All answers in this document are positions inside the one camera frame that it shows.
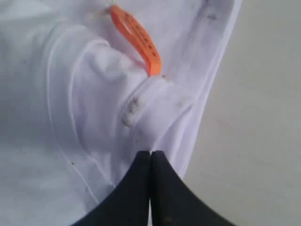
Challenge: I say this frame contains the white t-shirt red lettering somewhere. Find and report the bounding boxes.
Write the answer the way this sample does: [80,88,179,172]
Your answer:
[0,0,241,226]

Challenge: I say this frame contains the orange garment tag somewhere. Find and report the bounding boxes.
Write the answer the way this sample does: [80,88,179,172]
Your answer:
[109,5,162,76]

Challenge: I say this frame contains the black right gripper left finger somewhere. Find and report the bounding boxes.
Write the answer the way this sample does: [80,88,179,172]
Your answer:
[74,151,151,226]

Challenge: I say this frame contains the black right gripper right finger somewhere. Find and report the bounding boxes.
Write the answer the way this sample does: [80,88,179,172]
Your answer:
[150,151,233,226]

